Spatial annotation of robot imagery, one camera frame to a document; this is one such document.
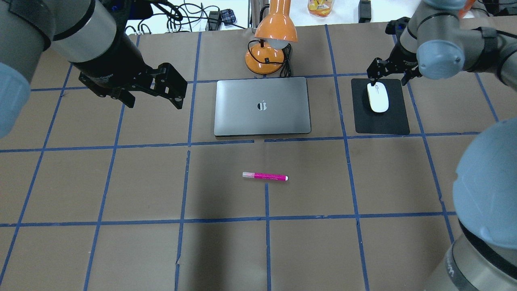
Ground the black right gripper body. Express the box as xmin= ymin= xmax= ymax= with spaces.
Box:
xmin=386 ymin=17 xmax=418 ymax=74

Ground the white computer mouse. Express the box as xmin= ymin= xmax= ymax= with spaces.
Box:
xmin=367 ymin=82 xmax=389 ymax=114

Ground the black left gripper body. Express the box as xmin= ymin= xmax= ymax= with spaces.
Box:
xmin=72 ymin=28 xmax=153 ymax=95

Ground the black mousepad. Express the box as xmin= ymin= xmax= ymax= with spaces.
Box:
xmin=351 ymin=78 xmax=410 ymax=135

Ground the orange desk lamp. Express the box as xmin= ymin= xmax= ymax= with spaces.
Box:
xmin=244 ymin=0 xmax=298 ymax=78

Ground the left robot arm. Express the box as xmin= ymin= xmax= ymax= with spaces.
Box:
xmin=0 ymin=0 xmax=188 ymax=137

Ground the pink highlighter pen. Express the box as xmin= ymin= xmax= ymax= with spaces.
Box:
xmin=242 ymin=172 xmax=289 ymax=181

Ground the silver closed laptop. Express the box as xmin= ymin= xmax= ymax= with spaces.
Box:
xmin=214 ymin=77 xmax=311 ymax=137

